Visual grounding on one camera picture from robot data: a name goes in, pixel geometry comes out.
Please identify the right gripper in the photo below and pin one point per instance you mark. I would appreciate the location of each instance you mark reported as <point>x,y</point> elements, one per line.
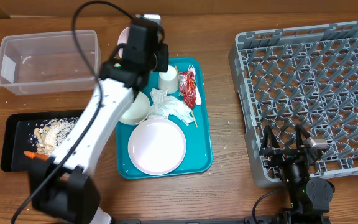
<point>281,154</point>

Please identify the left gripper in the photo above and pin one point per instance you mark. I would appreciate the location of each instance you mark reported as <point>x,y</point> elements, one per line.
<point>160,48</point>

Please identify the pink bowl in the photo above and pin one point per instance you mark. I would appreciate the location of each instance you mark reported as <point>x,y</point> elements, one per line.
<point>123,37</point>

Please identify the white napkin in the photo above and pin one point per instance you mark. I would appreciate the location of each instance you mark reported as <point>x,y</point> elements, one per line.
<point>164,105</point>

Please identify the white bowl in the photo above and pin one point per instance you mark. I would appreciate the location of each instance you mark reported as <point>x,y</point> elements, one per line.
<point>138,111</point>

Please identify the orange carrot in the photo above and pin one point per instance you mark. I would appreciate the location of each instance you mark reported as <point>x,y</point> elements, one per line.
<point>35,155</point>

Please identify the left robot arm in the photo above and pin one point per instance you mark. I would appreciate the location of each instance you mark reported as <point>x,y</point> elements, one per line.
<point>62,186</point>

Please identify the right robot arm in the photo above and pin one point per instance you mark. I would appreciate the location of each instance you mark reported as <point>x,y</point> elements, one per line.
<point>310,197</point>

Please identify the grey dishwasher rack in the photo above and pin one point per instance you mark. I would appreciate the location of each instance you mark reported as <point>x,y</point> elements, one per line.
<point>299,75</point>

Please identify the wooden skewer stick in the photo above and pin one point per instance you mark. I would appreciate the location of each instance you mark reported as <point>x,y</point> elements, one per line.
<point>194,119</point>

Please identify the white plastic cup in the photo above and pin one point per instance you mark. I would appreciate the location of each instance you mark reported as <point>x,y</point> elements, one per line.
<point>168,80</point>

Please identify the red snack wrapper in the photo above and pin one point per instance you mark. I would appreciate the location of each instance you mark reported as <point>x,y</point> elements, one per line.
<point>188,88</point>

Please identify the white plastic fork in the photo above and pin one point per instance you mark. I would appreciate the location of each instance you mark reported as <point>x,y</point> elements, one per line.
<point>198,97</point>

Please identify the teal serving tray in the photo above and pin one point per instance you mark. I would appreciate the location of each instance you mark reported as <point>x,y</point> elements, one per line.
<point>199,154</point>

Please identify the clear plastic bin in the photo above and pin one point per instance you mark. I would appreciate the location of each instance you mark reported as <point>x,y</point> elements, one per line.
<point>40,63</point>

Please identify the white round plate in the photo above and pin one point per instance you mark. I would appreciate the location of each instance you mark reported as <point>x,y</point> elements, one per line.
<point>157,146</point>

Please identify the rice and peanuts pile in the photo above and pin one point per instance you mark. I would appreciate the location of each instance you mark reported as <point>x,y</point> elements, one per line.
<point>49,134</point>

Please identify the black plastic tray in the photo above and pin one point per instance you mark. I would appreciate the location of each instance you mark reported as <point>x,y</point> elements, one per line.
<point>19,137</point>

